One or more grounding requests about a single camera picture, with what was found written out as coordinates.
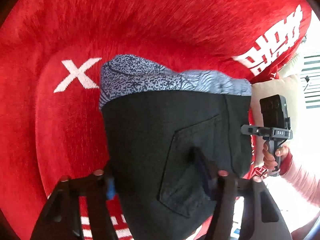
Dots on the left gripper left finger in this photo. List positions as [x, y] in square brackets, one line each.
[60, 217]

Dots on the black pants with patterned waistband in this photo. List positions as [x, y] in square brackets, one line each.
[153, 116]

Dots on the cream pillow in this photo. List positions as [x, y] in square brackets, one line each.
[289, 87]

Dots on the red bedspread with white characters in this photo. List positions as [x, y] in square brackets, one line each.
[52, 52]

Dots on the right forearm pink sleeve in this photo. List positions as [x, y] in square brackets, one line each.
[306, 183]

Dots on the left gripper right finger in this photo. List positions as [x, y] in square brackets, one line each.
[261, 217]

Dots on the right hand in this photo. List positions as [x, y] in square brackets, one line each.
[270, 161]

